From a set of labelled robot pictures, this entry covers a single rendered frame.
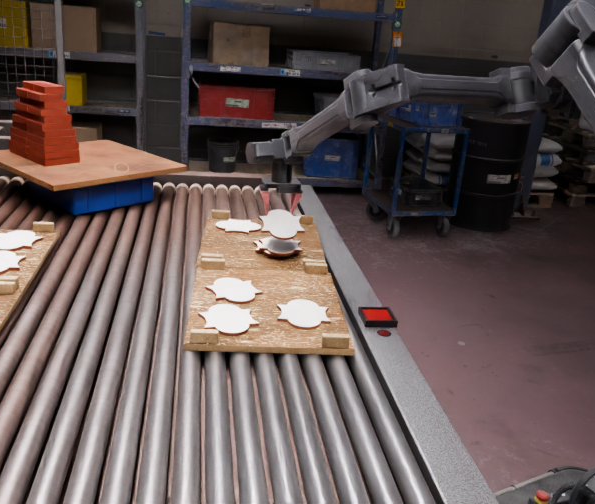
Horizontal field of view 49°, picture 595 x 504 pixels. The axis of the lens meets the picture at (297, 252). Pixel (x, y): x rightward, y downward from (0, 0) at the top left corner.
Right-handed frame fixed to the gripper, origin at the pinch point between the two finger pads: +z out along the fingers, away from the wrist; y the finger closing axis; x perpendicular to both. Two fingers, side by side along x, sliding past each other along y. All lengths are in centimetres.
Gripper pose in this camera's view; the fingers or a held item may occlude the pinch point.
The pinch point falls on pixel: (279, 212)
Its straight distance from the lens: 181.3
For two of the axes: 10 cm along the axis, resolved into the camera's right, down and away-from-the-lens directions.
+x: -1.9, -3.5, 9.2
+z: -0.7, 9.4, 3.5
